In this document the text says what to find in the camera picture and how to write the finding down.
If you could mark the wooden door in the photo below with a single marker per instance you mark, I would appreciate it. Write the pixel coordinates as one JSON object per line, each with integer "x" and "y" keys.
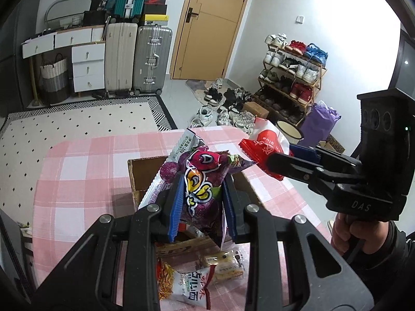
{"x": 210, "y": 32}

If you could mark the woven grey white basket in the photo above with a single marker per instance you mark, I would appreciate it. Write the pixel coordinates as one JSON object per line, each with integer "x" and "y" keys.
{"x": 53, "y": 77}

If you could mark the red black shoe box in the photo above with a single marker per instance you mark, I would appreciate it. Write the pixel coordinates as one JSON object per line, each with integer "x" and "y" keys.
{"x": 156, "y": 0}

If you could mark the wooden shoe rack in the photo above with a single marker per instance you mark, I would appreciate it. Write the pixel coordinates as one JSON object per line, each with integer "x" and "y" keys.
{"x": 319, "y": 68}

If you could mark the cream bucket dark rim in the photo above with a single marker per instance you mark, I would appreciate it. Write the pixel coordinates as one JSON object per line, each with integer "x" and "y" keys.
{"x": 288, "y": 131}

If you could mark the orange white noodle snack packet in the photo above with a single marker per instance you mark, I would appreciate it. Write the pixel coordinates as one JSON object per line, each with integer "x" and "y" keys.
{"x": 191, "y": 285}

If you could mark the pink checked tablecloth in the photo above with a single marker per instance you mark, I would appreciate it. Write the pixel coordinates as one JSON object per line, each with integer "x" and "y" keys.
{"x": 81, "y": 175}

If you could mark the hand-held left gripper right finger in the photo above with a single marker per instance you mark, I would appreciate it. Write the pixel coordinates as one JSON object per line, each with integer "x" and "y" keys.
{"x": 228, "y": 213}

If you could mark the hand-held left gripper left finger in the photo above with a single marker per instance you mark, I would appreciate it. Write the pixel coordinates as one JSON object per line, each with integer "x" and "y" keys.
{"x": 175, "y": 207}

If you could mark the person's right forearm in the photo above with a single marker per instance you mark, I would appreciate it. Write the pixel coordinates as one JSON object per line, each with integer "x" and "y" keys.
{"x": 385, "y": 252}

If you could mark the pile of loose shoes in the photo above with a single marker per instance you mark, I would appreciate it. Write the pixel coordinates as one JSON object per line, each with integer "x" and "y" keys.
{"x": 227, "y": 103}

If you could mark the person's right hand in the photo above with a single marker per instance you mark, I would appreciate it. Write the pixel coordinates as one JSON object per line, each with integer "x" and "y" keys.
{"x": 338, "y": 236}

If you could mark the black printed gift box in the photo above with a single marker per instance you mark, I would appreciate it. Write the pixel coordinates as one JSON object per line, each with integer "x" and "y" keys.
{"x": 99, "y": 1}

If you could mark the grey fluffy floor mat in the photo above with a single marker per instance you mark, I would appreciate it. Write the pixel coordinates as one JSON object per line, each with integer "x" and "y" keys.
{"x": 197, "y": 86}

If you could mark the purple bag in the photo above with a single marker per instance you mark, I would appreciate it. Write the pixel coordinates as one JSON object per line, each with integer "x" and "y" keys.
{"x": 319, "y": 126}

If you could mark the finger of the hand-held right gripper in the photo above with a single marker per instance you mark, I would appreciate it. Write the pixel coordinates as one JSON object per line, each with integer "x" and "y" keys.
{"x": 291, "y": 168}
{"x": 304, "y": 151}

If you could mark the beige pastry packet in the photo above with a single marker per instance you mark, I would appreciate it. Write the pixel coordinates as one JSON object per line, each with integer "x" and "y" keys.
{"x": 227, "y": 264}

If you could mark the white light switch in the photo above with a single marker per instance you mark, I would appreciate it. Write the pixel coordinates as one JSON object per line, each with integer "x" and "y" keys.
{"x": 300, "y": 19}

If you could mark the rows of shelved sneakers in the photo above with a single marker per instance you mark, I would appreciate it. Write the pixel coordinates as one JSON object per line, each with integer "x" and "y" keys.
{"x": 291, "y": 68}

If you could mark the white drawer dresser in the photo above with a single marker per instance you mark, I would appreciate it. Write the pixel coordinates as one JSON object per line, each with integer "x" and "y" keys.
{"x": 87, "y": 68}

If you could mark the purple silver snack packet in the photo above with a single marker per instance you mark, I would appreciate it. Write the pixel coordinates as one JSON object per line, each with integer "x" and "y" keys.
{"x": 201, "y": 175}

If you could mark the beige suitcase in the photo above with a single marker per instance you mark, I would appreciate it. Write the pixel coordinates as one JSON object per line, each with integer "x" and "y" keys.
{"x": 120, "y": 58}

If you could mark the white rug black diamonds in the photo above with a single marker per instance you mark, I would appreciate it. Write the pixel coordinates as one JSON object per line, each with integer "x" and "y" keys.
{"x": 81, "y": 120}

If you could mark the red white snack packet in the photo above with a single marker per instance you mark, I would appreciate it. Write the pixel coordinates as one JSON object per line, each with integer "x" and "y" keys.
{"x": 269, "y": 139}

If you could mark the brown patterned box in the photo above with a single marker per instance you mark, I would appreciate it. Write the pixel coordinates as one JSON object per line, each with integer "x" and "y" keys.
{"x": 335, "y": 143}

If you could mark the small brown cardboard box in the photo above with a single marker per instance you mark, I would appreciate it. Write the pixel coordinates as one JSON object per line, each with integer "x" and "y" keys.
{"x": 256, "y": 109}

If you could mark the arched silver frame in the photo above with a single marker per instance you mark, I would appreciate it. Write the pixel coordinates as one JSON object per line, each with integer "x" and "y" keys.
{"x": 52, "y": 6}

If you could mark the silver suitcase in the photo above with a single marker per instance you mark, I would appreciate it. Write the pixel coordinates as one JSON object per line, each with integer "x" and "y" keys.
{"x": 150, "y": 58}

